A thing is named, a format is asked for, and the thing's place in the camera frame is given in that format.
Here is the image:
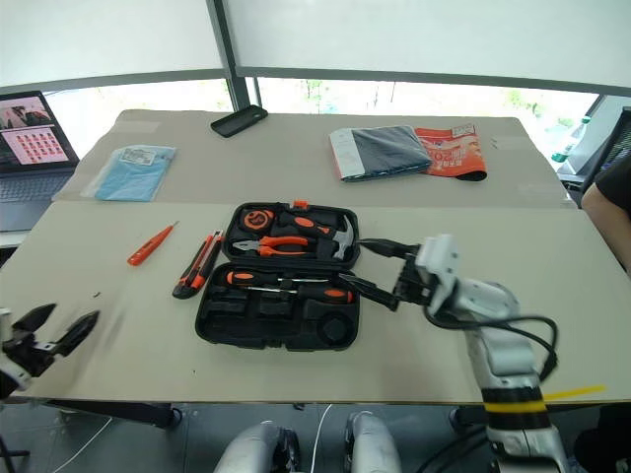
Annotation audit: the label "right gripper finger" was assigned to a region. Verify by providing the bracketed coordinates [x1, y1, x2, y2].
[358, 236, 421, 259]
[336, 273, 400, 313]

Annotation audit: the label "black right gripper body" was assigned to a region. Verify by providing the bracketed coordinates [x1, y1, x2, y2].
[391, 252, 440, 309]

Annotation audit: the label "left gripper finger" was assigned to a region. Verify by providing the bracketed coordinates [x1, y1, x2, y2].
[52, 309, 102, 358]
[10, 302, 57, 333]

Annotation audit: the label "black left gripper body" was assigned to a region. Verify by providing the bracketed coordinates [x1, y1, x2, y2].
[1, 328, 61, 379]

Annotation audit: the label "black plastic tool case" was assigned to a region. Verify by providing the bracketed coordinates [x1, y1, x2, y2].
[194, 199, 364, 353]

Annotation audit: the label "black phone case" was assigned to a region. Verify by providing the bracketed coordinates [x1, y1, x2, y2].
[210, 103, 269, 140]

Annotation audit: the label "short orange black screwdriver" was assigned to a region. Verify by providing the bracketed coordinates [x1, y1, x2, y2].
[245, 285, 356, 304]

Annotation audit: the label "dark folded cloth in package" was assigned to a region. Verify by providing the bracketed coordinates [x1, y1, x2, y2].
[328, 124, 436, 184]

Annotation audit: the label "orange test pen screwdriver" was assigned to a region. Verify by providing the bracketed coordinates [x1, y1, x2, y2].
[126, 221, 180, 268]

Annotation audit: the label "orange red packet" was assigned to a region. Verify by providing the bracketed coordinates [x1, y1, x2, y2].
[414, 123, 490, 183]

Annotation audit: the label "orange black utility knife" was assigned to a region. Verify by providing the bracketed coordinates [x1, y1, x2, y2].
[172, 230, 225, 302]

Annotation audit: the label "long orange black screwdriver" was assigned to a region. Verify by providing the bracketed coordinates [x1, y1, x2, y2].
[224, 269, 331, 288]

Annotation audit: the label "orange black tape measure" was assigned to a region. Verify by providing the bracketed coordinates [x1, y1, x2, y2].
[240, 207, 274, 233]

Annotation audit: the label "open laptop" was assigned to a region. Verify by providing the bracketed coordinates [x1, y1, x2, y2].
[0, 90, 81, 234]

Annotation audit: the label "silver rounded robot leg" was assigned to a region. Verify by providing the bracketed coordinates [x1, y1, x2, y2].
[213, 420, 303, 473]
[343, 410, 403, 473]

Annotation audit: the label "blue cloth in plastic bag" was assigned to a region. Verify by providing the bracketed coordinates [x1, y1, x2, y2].
[79, 144, 178, 204]

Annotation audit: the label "yellow zip tie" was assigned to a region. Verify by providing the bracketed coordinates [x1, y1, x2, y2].
[482, 384, 608, 414]

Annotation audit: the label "green plastic bottle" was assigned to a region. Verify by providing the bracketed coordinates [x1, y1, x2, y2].
[550, 114, 594, 165]

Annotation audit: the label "person in black shirt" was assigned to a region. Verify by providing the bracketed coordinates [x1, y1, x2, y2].
[581, 156, 631, 277]

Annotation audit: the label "black mesh chair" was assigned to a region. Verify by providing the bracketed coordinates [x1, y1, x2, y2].
[589, 104, 631, 184]

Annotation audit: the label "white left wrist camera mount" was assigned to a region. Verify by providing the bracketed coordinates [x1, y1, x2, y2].
[0, 306, 32, 396]

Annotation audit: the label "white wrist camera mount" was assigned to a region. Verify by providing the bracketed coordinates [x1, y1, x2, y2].
[0, 306, 32, 396]
[412, 233, 462, 317]

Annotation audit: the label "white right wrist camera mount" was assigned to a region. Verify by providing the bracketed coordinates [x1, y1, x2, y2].
[412, 233, 462, 317]

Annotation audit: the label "hammer with orange black handle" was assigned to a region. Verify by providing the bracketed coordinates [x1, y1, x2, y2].
[274, 211, 359, 261]

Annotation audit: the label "black table frame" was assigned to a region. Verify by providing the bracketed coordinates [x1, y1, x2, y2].
[46, 399, 184, 431]

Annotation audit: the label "pliers with orange handles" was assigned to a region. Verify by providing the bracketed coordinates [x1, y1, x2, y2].
[230, 235, 312, 259]

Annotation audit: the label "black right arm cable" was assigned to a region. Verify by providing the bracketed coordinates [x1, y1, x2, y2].
[426, 313, 561, 386]

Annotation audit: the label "white floor cable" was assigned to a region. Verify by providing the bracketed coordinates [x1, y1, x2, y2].
[310, 403, 335, 473]

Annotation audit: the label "grey window frame post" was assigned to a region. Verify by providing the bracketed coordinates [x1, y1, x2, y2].
[206, 0, 264, 115]

